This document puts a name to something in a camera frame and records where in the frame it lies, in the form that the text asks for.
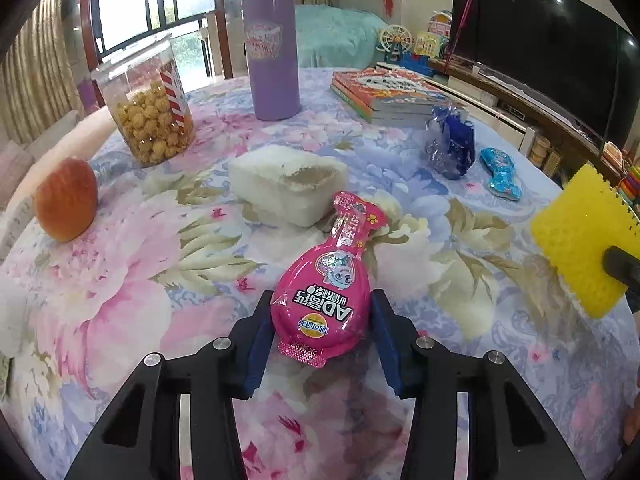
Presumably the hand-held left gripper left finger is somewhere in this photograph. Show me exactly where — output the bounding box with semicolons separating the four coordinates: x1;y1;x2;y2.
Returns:
65;290;275;480

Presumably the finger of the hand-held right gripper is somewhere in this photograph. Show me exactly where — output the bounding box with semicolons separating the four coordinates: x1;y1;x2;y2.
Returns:
602;245;640;293

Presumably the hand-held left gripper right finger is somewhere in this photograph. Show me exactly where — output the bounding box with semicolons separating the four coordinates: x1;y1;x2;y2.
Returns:
371;289;586;480

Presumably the yellow sponge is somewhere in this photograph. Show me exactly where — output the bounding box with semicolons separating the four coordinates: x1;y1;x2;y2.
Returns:
530;162;640;320

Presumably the pink candy packet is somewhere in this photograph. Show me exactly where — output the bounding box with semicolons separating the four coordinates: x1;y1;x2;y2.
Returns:
270;190;390;370

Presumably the colourful stacking rings toy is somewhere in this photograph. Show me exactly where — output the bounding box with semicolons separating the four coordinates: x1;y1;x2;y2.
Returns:
617;162;640;213

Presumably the floral tablecloth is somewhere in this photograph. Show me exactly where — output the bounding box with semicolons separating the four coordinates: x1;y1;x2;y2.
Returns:
0;65;640;480

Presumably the light blue foil packet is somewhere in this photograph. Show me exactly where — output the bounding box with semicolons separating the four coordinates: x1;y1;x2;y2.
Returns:
479;146;522;204

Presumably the white sponge block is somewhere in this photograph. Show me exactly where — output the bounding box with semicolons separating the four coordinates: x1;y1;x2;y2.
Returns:
228;145;349;229

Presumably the wooden television cabinet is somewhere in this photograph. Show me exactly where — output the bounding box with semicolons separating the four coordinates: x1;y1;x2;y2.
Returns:
430;57;640;183

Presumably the dark blue cellophane wrapper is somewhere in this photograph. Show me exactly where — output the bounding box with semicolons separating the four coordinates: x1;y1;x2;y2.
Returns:
424;104;477;182

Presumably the cartoon cover book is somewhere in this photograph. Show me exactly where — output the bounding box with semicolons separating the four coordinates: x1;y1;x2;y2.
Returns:
334;85;458;120
345;94;470;128
332;67;453;111

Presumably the black television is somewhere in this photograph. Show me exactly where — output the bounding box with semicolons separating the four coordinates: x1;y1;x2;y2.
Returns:
450;0;640;148

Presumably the red yellow apple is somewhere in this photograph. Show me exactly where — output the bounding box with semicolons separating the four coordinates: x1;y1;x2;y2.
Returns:
34;157;99;243

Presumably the clear popcorn jar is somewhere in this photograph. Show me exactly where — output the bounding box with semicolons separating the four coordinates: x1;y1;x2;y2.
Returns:
91;32;197;168

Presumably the blue toy base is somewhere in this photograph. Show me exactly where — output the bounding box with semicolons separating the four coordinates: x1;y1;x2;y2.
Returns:
399;52;432;75

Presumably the colourful toy house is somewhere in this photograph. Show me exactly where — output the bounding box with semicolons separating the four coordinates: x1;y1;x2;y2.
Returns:
415;10;454;62

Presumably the pink striped stick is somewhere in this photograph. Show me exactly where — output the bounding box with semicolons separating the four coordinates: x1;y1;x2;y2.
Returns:
444;0;482;70

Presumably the purple tumbler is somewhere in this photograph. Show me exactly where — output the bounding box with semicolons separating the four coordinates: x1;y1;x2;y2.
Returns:
240;0;302;122

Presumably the toy ferris wheel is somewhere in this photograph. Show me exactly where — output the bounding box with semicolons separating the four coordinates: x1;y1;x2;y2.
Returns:
377;27;416;67

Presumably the teal bedcover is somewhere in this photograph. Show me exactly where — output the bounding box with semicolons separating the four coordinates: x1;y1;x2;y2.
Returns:
295;4;389;69

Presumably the window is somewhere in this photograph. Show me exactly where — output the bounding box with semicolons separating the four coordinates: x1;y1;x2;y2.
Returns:
91;0;217;63

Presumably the beige curtain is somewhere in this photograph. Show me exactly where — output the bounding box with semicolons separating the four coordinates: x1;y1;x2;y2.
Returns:
0;0;83;147

